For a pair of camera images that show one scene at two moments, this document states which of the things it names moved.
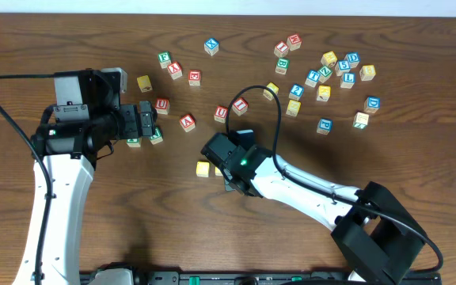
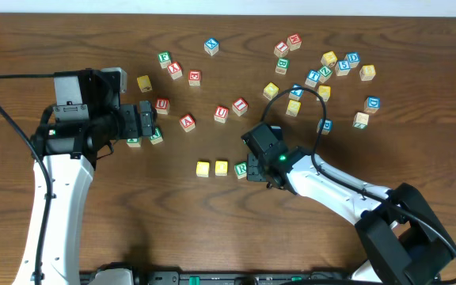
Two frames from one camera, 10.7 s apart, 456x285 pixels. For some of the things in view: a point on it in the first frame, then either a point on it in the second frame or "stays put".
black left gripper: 146,119 stays put
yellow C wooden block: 203,169 stays put
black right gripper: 215,147 to 254,169
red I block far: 281,49 stays put
